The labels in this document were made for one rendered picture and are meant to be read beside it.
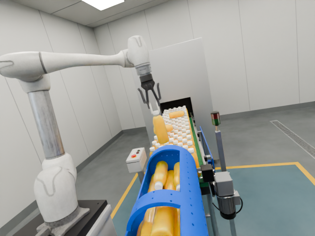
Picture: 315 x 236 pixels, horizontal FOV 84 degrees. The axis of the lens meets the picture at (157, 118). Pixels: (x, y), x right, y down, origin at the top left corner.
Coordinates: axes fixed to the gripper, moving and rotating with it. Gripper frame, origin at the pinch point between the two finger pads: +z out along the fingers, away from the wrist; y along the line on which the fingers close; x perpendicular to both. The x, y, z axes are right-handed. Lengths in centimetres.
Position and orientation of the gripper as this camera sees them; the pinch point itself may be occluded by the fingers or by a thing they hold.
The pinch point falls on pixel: (154, 107)
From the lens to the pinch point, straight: 106.9
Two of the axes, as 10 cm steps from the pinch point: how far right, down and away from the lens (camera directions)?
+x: 0.7, -2.7, 9.6
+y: 9.6, -2.4, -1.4
